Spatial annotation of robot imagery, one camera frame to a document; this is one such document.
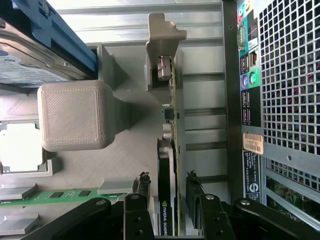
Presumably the green RAM stick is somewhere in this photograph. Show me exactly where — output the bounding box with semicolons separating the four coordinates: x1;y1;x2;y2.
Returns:
0;188;126;207

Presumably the grey printed parts rack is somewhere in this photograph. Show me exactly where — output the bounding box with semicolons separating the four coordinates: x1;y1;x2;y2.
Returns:
0;42;187;240

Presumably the silver CPU chip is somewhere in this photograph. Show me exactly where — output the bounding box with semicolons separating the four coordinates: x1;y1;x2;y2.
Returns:
0;122;43;173

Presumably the open black PC case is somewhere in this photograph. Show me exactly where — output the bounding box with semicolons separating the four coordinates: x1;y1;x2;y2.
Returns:
221;0;320;226

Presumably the hard disk with blue carrier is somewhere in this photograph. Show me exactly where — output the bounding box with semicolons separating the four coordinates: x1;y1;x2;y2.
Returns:
0;0;98;87

